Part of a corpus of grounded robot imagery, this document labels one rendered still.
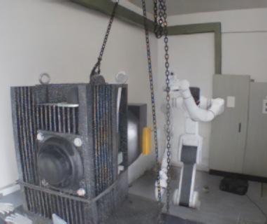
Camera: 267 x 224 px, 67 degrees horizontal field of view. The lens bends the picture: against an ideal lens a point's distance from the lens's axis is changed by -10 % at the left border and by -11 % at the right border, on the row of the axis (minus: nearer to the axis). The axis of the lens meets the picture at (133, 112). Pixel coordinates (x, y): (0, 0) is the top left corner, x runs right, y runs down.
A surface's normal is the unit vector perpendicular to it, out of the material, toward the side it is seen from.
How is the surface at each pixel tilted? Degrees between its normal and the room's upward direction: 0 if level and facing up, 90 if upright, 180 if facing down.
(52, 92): 90
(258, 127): 90
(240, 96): 90
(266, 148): 90
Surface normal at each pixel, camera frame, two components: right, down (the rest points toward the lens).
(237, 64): -0.52, 0.11
